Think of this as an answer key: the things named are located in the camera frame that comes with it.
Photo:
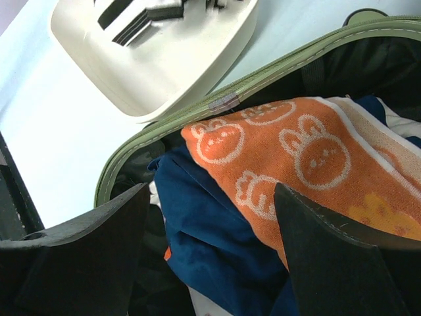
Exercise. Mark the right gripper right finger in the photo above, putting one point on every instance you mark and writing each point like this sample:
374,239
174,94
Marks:
339,266

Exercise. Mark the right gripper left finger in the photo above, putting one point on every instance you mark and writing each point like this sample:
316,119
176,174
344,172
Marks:
84,266

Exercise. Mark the orange bunny pattern towel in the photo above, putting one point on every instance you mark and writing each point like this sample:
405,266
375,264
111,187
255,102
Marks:
333,151

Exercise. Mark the green hard-shell suitcase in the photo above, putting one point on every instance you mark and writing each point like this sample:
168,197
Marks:
372,53

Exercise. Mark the white rectangular plastic basin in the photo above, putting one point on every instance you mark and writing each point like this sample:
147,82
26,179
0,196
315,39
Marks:
156,77

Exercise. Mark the black white striped garment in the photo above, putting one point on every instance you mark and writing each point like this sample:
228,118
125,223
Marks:
127,23

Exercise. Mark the navy blue garment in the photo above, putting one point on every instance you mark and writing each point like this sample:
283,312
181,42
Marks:
210,230

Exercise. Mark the white orange patterned cloth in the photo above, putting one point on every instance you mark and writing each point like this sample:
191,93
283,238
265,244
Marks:
401,121

